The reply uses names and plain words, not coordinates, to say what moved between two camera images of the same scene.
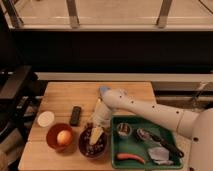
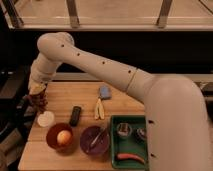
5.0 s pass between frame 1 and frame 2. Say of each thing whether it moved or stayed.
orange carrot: stayed
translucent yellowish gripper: moved
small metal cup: stayed
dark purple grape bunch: moved
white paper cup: stayed
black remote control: stayed
